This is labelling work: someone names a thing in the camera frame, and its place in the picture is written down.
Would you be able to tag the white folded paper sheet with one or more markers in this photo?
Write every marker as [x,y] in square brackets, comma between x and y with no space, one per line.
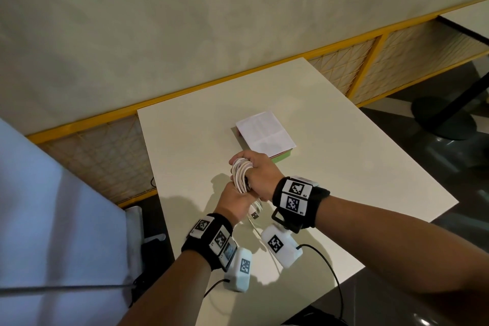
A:
[265,132]

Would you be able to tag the black right marker wristband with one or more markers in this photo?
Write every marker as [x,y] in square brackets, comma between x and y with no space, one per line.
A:
[317,205]

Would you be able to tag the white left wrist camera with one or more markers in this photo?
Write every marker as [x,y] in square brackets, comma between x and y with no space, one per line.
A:
[235,280]

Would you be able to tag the person's right forearm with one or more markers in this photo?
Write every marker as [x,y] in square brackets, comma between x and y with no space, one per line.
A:
[401,249]

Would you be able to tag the grey metal rod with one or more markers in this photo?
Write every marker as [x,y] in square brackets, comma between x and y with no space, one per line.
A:
[65,289]

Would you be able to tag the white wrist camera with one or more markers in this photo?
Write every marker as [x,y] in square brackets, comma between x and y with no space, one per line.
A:
[288,255]
[235,280]

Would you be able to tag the person's black trousers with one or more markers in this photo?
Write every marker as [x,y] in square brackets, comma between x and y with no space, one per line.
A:
[313,318]

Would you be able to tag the black table pedestal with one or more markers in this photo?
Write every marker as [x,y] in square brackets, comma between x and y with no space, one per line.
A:
[443,119]

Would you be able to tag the person's left forearm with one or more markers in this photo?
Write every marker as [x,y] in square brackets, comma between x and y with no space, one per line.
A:
[168,295]

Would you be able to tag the white black-edged table top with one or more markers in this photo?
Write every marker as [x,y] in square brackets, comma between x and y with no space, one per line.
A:
[470,18]

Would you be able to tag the black bag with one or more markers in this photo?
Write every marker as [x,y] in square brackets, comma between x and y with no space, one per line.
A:
[156,264]

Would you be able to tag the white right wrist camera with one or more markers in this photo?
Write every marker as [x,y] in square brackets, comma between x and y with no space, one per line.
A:
[288,255]

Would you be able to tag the person's right hand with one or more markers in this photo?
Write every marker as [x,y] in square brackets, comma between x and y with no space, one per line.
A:
[265,175]

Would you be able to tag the person's left hand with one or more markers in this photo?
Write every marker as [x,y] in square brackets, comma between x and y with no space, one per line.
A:
[233,205]

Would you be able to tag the black left marker wristband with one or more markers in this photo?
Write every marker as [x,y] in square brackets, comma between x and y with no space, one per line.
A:
[196,247]

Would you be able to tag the black marker wristband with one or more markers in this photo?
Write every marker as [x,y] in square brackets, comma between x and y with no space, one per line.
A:
[317,205]
[196,247]

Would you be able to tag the yellow framed mesh partition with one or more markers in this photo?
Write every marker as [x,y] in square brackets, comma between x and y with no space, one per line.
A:
[420,54]

